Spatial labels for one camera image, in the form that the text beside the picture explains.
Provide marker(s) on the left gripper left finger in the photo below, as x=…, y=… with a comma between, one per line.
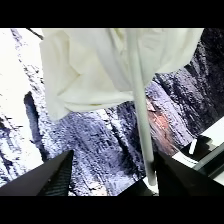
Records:
x=43, y=176

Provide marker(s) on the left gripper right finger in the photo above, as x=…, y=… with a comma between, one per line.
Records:
x=186, y=181

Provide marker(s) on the white shirt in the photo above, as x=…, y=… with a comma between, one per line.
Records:
x=100, y=66

